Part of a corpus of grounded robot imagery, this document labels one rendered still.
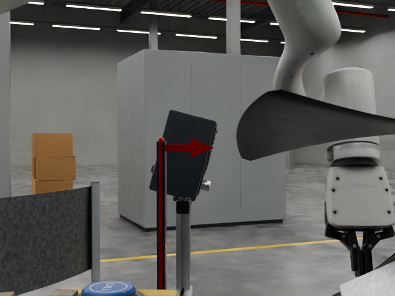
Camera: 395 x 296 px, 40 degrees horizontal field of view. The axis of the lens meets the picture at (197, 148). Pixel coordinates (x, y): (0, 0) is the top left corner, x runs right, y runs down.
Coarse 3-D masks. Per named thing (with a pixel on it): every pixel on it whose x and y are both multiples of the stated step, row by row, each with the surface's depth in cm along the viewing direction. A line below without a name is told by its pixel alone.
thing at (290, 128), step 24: (264, 96) 53; (288, 96) 52; (240, 120) 60; (264, 120) 60; (288, 120) 59; (312, 120) 59; (336, 120) 58; (360, 120) 57; (384, 120) 55; (240, 144) 68; (264, 144) 68; (288, 144) 69; (312, 144) 70
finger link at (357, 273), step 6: (342, 234) 85; (342, 240) 84; (348, 240) 84; (348, 246) 84; (354, 252) 84; (360, 252) 83; (354, 258) 84; (360, 258) 83; (354, 264) 83; (360, 264) 83; (354, 270) 83; (360, 270) 82
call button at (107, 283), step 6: (96, 282) 42; (102, 282) 42; (108, 282) 42; (114, 282) 42; (120, 282) 42; (126, 282) 42; (84, 288) 40; (90, 288) 40; (96, 288) 40; (102, 288) 40; (108, 288) 40; (114, 288) 40; (120, 288) 40; (126, 288) 40; (132, 288) 40; (84, 294) 39; (90, 294) 39; (96, 294) 39; (102, 294) 39; (108, 294) 39; (114, 294) 39; (120, 294) 39; (126, 294) 39; (132, 294) 40
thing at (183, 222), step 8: (176, 216) 117; (184, 216) 117; (176, 224) 117; (184, 224) 117; (176, 232) 117; (184, 232) 117; (176, 240) 117; (184, 240) 117; (176, 248) 117; (184, 248) 117; (176, 256) 117; (184, 256) 117; (176, 264) 117; (184, 264) 117; (176, 272) 117; (184, 272) 117; (176, 280) 117; (184, 280) 117; (176, 288) 117; (184, 288) 117
